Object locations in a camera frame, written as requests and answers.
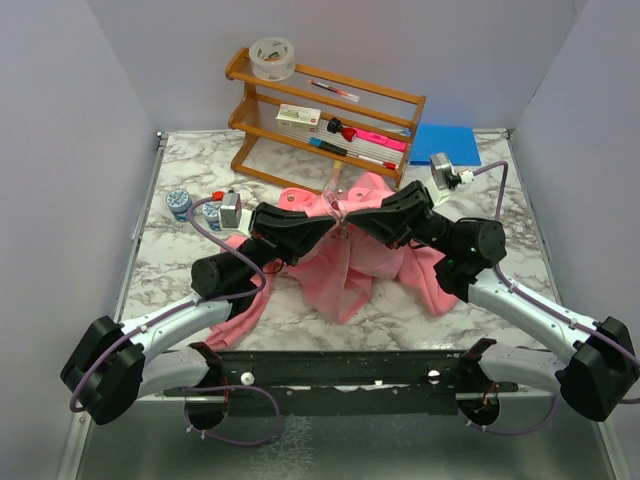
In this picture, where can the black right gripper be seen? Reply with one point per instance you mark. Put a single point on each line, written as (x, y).
(402, 216)

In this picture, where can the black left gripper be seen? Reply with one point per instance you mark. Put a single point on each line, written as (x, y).
(286, 234)

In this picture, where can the pink zip jacket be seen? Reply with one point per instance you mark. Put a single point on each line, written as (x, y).
(336, 277)

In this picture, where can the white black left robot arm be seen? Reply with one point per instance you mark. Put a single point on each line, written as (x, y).
(104, 373)

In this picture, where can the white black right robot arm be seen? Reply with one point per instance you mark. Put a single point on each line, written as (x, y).
(591, 364)

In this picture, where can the silver zipper pull tab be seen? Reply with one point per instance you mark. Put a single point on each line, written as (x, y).
(344, 231)

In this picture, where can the white red pen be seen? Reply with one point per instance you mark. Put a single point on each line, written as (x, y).
(386, 164)

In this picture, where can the yellow pink glue stick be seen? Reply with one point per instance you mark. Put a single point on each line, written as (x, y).
(332, 185)

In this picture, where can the blue white paint jar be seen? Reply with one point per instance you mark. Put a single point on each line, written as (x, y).
(211, 213)
(178, 202)

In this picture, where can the blue black marker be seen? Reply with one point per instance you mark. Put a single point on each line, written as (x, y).
(328, 147)

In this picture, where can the pink highlighter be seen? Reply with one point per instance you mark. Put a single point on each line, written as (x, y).
(381, 140)

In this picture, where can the wooden three-tier shelf rack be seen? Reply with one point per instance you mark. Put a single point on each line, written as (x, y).
(283, 155)

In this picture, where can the blue folder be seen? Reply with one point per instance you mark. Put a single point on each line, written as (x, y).
(457, 142)

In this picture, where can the white staples box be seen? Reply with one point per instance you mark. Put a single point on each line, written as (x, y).
(297, 117)

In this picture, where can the red clear pen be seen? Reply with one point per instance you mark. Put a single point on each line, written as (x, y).
(342, 93)

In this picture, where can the clear tape roll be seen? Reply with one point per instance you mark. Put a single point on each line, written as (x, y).
(272, 59)

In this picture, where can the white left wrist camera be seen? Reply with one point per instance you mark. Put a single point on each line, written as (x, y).
(232, 216)

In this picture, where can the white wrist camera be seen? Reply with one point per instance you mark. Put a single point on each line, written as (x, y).
(232, 216)
(445, 179)

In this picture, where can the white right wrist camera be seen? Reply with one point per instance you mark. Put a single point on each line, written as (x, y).
(445, 179)

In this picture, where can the black metal base rail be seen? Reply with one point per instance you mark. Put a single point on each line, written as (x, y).
(331, 383)

